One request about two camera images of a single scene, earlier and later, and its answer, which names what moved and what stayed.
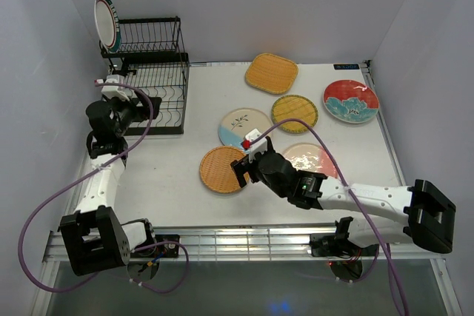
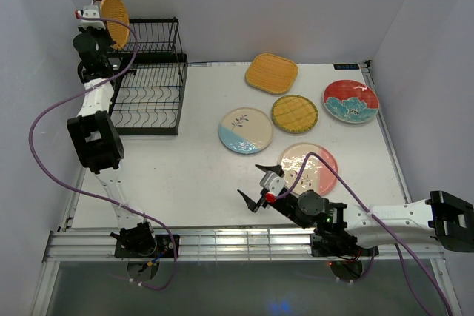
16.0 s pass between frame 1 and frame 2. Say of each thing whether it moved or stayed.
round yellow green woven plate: stayed
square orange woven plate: stayed
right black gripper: moved
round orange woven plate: moved
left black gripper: moved
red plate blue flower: stayed
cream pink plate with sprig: stayed
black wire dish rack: stayed
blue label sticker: stayed
